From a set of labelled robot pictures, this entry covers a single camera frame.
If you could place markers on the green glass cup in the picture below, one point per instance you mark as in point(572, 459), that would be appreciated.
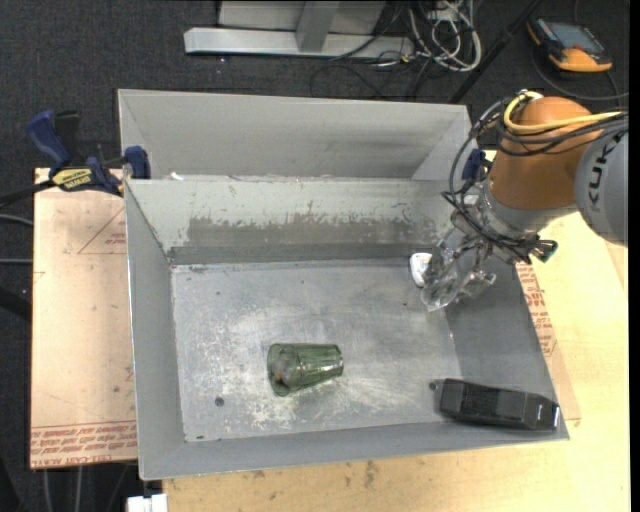
point(305, 367)

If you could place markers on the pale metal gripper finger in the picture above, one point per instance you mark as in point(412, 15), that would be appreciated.
point(481, 282)

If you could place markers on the grey metal bin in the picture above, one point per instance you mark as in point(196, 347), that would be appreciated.
point(300, 310)

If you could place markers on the black box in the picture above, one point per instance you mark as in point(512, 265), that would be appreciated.
point(495, 404)

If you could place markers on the brown cardboard board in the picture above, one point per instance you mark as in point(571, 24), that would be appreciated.
point(80, 325)

